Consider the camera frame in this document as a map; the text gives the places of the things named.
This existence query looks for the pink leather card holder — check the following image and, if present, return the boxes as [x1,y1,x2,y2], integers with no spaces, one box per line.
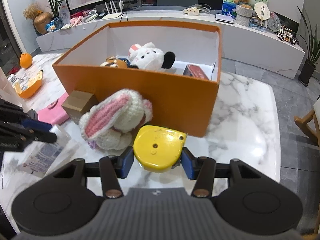
[37,93,69,125]

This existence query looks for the crocheted white pink bunny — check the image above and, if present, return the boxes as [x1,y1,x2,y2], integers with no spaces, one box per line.
[79,89,153,150]

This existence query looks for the small gold cardboard box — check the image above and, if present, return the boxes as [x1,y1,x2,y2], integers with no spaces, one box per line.
[62,90,99,125]

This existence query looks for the clear plastic packet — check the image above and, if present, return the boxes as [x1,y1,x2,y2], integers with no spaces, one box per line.
[19,125,79,178]

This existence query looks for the orange peel bowl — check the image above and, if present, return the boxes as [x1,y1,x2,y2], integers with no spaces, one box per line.
[13,70,43,99]

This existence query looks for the whole orange fruit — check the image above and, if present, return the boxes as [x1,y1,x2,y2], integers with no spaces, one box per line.
[20,53,33,69]

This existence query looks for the large orange storage box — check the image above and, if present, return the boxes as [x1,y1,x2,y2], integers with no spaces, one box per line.
[53,23,222,137]

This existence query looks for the brown plush puppy toy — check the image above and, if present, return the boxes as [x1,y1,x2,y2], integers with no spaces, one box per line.
[100,56,131,68]

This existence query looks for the potted plant blue vase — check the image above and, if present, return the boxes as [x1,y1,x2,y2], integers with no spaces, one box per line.
[48,0,64,30]

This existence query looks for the white plush dog toy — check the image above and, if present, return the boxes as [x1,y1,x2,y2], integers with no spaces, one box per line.
[129,42,176,72]

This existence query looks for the gold vase dried flowers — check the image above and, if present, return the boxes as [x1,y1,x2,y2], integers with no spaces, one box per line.
[23,2,53,35]

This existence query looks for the wooden armchair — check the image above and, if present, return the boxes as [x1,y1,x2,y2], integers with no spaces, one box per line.
[293,109,319,146]

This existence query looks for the white wifi router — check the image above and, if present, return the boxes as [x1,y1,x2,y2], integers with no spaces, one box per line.
[101,0,124,20]

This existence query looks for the white tv cabinet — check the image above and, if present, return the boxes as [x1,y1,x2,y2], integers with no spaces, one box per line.
[36,10,305,79]

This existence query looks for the green potted plant right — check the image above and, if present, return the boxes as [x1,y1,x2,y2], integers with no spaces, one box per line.
[297,7,319,87]

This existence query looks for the silver tablet device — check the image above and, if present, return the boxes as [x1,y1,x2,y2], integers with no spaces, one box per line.
[215,14,234,24]

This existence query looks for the white power strip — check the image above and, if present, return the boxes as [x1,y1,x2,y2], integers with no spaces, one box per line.
[182,4,211,16]

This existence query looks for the knitted grey basket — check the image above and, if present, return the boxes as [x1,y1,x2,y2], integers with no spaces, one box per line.
[235,4,253,27]

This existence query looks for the black white toy car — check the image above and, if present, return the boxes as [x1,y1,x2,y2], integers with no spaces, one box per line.
[277,25,299,46]

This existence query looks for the green blue painting card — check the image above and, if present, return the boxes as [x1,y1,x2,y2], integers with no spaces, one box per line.
[222,0,268,19]

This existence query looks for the round paper hand fan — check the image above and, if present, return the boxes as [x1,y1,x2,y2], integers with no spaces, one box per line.
[254,2,270,24]

